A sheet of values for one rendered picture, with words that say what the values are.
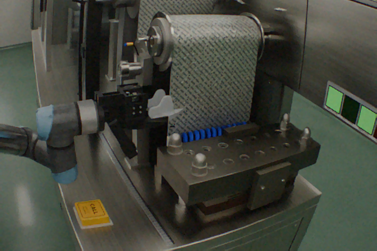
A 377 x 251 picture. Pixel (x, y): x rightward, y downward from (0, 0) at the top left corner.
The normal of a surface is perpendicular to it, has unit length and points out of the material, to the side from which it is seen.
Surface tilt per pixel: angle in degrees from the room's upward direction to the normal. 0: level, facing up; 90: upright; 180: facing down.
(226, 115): 90
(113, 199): 0
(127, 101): 90
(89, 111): 44
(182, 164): 0
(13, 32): 90
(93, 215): 0
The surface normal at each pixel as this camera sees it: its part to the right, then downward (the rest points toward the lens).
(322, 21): -0.89, 0.13
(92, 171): 0.07, -0.91
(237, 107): 0.45, 0.40
